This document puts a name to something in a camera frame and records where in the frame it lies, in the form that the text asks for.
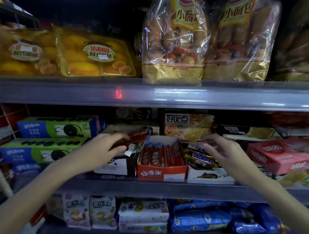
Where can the person's left hand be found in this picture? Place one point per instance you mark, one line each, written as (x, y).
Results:
(96, 152)

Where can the person's right hand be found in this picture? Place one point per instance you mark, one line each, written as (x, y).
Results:
(231, 156)

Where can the black cracker packet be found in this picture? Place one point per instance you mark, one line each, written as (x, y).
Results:
(231, 130)

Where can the red Nabati wafer box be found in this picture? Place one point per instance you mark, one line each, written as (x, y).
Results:
(277, 159)

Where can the white orange cracker box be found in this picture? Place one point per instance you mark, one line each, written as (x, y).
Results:
(193, 130)

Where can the green Oreo box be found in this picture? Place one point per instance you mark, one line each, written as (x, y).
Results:
(24, 154)
(48, 130)

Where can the blue snack bag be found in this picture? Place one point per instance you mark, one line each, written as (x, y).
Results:
(200, 206)
(246, 227)
(200, 220)
(268, 219)

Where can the row of red wafer bars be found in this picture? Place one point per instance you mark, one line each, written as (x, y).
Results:
(157, 156)

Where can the grey metal shelf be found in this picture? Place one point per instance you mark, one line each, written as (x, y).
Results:
(144, 189)

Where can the grey metal shelf rail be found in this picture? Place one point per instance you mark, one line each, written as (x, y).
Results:
(72, 92)

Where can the red cardboard display box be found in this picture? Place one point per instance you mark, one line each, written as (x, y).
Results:
(157, 174)

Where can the red snack pack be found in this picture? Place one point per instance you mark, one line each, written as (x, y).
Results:
(287, 119)

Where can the white wide snack pack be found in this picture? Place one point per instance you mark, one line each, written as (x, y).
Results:
(142, 213)
(142, 228)

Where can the mini bread bag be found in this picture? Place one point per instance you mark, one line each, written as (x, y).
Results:
(241, 70)
(294, 48)
(173, 72)

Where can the person's left forearm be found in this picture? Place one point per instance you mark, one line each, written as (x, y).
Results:
(36, 192)

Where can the person's right forearm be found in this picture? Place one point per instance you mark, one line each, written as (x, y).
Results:
(284, 207)

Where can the white display box brown print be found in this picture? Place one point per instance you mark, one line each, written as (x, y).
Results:
(217, 179)

